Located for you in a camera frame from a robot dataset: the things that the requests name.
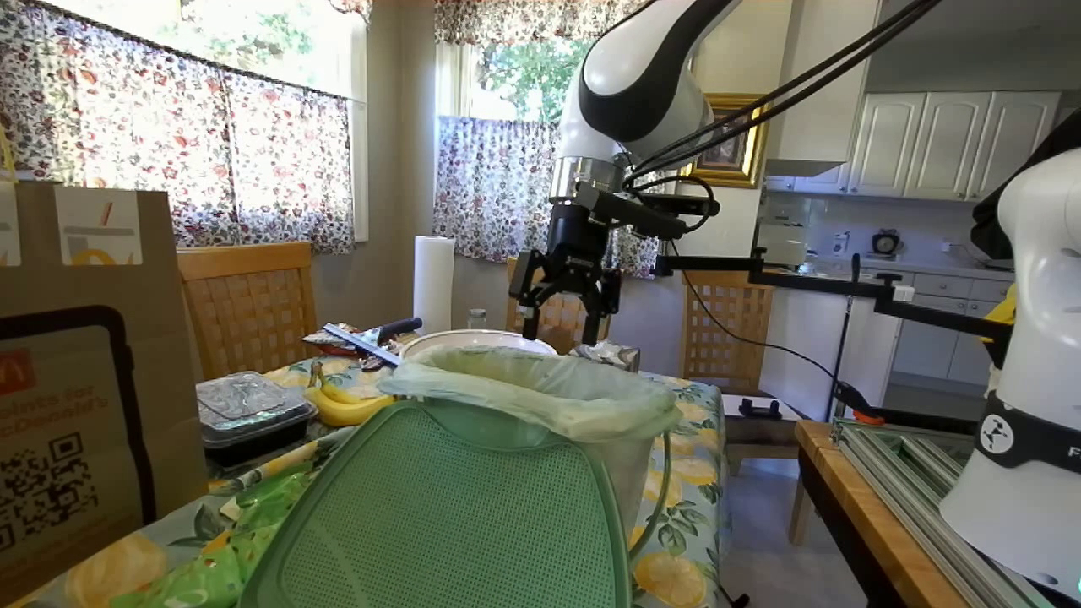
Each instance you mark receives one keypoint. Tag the white paper towel roll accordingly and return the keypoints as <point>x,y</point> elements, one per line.
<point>435,276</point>

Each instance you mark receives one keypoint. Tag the wooden lattice-back chair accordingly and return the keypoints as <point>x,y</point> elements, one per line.
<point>563,324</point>
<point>248,306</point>

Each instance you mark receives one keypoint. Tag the lemon print tablecloth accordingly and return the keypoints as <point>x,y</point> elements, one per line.
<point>680,474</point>

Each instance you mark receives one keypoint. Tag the white lower kitchen cabinets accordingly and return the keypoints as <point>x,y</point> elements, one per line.
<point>932,343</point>

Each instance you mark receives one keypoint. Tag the white range hood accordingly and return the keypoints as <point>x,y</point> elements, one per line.
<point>823,123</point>

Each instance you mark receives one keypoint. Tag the gold picture frame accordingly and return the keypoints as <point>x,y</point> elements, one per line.
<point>739,163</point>

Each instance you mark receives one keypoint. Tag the narrow floral cafe curtain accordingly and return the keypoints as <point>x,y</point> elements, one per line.
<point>483,189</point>

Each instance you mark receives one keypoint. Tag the yellow banana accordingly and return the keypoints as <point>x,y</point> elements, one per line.
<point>344,406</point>

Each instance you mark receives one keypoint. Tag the white bin with green liner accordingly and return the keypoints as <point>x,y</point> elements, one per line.
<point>553,388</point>

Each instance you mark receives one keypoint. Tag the small black device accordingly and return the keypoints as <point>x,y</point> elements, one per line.
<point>760,411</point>

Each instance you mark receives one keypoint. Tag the black tray with foil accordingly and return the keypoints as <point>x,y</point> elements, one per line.
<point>248,406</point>

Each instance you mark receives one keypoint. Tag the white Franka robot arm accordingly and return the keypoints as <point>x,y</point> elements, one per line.
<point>1036,338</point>

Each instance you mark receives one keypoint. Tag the green plastic bag pack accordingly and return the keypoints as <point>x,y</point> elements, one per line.
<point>225,540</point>

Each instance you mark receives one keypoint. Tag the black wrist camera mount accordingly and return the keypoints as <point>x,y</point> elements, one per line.
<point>630,209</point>

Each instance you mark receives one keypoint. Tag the round black wall gadget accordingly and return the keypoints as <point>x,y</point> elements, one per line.
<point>886,243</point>

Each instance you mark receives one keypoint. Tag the black bar camera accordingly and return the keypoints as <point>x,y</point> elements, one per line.
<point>700,207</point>

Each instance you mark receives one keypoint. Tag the white upper kitchen cabinets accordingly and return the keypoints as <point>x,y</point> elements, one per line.
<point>948,146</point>

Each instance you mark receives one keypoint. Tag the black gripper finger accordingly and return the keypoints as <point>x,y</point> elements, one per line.
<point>527,310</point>
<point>602,320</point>

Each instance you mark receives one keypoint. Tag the white plate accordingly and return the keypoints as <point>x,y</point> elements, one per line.
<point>475,338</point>

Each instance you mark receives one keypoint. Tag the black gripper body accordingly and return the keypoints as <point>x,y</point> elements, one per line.
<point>579,258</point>

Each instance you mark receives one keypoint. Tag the aluminium mounting rails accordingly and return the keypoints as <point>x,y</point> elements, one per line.
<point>912,485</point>

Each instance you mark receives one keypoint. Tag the wide floral cafe curtain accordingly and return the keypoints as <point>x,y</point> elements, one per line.
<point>170,146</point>

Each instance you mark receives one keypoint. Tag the floral window valance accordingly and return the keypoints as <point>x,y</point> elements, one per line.
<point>496,21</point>

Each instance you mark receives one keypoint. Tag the brown paper bag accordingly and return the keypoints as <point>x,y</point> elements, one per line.
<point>68,293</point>

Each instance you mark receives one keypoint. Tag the green plastic bin lid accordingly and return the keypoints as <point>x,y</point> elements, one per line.
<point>450,519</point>

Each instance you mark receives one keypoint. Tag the white kitchen cabinets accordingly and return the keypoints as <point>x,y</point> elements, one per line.
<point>948,146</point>
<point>932,343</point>

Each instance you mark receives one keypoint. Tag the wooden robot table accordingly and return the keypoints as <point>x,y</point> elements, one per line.
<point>867,529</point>

